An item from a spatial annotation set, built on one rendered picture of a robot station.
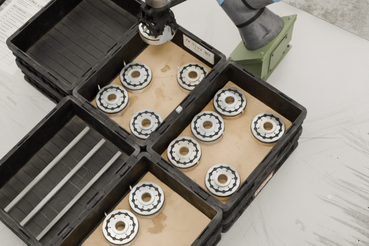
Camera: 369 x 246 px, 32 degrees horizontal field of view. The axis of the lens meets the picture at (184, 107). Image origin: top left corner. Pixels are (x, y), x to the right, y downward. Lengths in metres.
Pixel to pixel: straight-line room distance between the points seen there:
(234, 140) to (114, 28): 0.58
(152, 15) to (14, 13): 0.80
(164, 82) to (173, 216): 0.45
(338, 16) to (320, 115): 1.20
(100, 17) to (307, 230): 0.99
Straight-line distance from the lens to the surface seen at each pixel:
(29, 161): 2.01
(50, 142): 2.02
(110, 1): 2.27
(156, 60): 2.11
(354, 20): 3.30
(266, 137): 1.93
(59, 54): 2.18
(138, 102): 2.03
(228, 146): 1.95
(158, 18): 1.82
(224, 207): 1.77
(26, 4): 2.50
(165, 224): 1.86
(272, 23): 2.10
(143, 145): 1.85
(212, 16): 2.37
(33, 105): 2.25
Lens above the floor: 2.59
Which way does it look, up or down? 61 degrees down
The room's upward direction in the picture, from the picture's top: 5 degrees counter-clockwise
